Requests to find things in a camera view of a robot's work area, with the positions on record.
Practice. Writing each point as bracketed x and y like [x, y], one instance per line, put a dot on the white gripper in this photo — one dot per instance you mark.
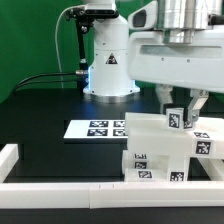
[178, 43]

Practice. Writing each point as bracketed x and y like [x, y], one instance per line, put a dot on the white tagged cube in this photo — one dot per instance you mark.
[175, 120]

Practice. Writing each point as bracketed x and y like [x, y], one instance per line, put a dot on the white chair back frame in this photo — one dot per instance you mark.
[148, 133]

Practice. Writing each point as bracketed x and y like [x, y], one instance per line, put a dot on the white seat block with pegs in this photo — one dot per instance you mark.
[177, 169]

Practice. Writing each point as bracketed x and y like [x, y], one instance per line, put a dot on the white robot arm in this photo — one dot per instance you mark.
[179, 43]

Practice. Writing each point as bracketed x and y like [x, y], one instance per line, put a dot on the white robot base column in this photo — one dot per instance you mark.
[108, 80]

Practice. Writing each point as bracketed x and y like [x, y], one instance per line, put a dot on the white chair seat plate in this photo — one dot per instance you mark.
[97, 131]

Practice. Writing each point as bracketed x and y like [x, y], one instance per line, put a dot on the white right barrier rail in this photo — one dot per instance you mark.
[214, 168]

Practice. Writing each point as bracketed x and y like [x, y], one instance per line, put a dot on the white barrier rail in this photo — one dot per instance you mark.
[214, 168]
[110, 195]
[8, 157]

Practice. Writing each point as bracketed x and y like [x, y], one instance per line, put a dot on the white front barrier rail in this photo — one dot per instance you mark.
[110, 195]

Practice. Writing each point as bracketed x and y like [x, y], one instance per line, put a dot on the black camera on stand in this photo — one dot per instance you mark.
[93, 10]

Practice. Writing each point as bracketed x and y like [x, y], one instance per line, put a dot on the white left barrier rail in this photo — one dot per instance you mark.
[8, 157]

